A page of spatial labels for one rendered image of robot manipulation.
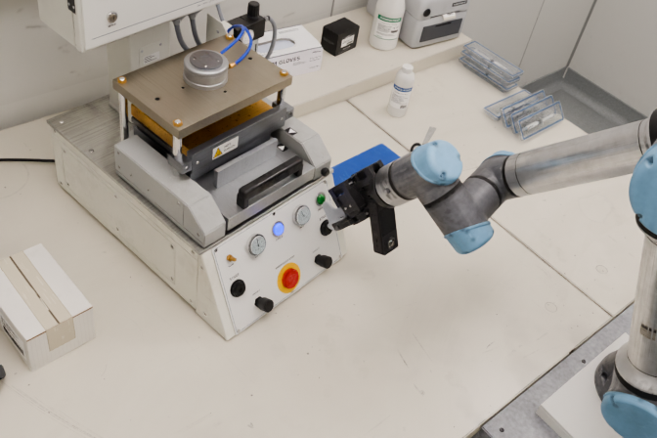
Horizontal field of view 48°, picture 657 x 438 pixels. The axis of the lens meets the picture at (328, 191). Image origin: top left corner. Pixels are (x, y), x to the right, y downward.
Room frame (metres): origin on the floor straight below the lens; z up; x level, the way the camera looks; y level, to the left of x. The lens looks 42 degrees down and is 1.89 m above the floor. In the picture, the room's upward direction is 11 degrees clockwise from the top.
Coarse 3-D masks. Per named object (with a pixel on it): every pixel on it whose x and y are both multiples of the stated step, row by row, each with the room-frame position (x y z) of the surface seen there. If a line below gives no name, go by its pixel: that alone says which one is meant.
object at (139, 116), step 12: (132, 108) 1.06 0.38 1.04; (252, 108) 1.12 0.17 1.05; (264, 108) 1.13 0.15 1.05; (132, 120) 1.06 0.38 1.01; (144, 120) 1.04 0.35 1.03; (228, 120) 1.07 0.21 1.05; (240, 120) 1.08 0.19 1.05; (156, 132) 1.02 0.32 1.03; (168, 132) 1.00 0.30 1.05; (204, 132) 1.02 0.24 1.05; (216, 132) 1.03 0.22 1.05; (168, 144) 1.00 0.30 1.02; (192, 144) 0.99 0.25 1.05
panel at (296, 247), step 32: (320, 192) 1.08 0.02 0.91; (256, 224) 0.95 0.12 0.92; (288, 224) 1.00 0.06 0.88; (320, 224) 1.05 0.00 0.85; (224, 256) 0.87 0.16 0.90; (256, 256) 0.92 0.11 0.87; (288, 256) 0.97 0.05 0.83; (224, 288) 0.84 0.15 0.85; (256, 288) 0.89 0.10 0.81; (288, 288) 0.94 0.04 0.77; (256, 320) 0.86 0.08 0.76
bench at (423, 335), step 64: (448, 64) 1.92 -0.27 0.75; (320, 128) 1.49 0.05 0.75; (384, 128) 1.54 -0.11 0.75; (448, 128) 1.60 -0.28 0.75; (576, 128) 1.72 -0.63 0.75; (0, 192) 1.06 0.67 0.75; (64, 192) 1.09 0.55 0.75; (576, 192) 1.44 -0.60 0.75; (0, 256) 0.89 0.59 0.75; (64, 256) 0.92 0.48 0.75; (128, 256) 0.96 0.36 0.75; (384, 256) 1.10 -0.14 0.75; (448, 256) 1.13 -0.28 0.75; (512, 256) 1.17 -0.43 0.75; (576, 256) 1.21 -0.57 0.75; (640, 256) 1.26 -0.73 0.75; (128, 320) 0.81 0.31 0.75; (192, 320) 0.84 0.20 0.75; (320, 320) 0.90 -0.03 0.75; (384, 320) 0.93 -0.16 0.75; (448, 320) 0.96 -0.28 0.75; (512, 320) 0.99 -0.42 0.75; (576, 320) 1.03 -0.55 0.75; (0, 384) 0.63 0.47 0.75; (64, 384) 0.65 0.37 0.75; (128, 384) 0.68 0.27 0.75; (192, 384) 0.70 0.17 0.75; (256, 384) 0.73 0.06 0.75; (320, 384) 0.75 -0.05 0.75; (384, 384) 0.78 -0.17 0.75; (448, 384) 0.81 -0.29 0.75; (512, 384) 0.84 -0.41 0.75
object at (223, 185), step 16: (272, 144) 1.08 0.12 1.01; (240, 160) 1.01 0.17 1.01; (256, 160) 1.05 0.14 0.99; (272, 160) 1.07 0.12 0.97; (304, 160) 1.09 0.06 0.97; (208, 176) 0.99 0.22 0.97; (224, 176) 0.98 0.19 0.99; (240, 176) 1.01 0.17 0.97; (256, 176) 1.02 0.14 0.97; (288, 176) 1.04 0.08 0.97; (304, 176) 1.06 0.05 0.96; (208, 192) 0.95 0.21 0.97; (224, 192) 0.96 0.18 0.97; (272, 192) 0.99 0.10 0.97; (288, 192) 1.02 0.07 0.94; (224, 208) 0.92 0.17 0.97; (240, 208) 0.93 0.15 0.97; (256, 208) 0.95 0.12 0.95
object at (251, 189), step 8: (288, 160) 1.03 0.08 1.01; (296, 160) 1.04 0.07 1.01; (280, 168) 1.01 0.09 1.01; (288, 168) 1.02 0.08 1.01; (296, 168) 1.03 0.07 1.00; (264, 176) 0.98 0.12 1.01; (272, 176) 0.98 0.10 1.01; (280, 176) 1.00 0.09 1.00; (248, 184) 0.95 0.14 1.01; (256, 184) 0.96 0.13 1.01; (264, 184) 0.96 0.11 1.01; (272, 184) 0.98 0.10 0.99; (240, 192) 0.93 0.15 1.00; (248, 192) 0.93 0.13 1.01; (256, 192) 0.95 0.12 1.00; (240, 200) 0.93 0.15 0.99
